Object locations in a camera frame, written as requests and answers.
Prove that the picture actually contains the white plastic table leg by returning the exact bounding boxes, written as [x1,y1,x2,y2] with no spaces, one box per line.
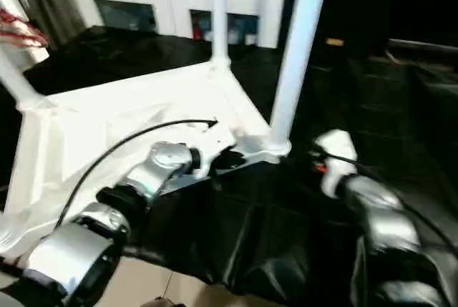
[269,0,333,157]
[210,0,233,69]
[0,44,49,113]
[0,212,24,255]

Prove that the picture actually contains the white plastic table top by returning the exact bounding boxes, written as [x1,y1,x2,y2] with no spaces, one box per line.
[0,59,293,257]

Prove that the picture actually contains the black mat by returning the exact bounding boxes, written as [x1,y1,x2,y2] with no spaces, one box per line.
[0,24,458,307]

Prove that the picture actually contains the long dark bar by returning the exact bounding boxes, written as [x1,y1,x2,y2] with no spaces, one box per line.
[387,37,458,54]

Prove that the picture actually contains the grey curtain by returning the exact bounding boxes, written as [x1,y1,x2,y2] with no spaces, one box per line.
[16,0,87,47]

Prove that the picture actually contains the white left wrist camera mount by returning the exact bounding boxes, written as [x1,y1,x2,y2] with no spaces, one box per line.
[194,123,238,180]

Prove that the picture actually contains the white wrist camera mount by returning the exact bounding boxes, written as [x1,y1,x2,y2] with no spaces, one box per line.
[313,129,359,200]
[194,123,238,180]

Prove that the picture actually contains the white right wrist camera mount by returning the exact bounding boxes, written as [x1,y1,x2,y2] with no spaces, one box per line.
[313,129,359,200]

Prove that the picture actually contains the black folding stand frame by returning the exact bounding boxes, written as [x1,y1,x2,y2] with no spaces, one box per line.
[0,258,24,278]

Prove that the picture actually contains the red wire clothes hangers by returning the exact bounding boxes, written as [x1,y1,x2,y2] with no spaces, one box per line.
[0,6,47,49]

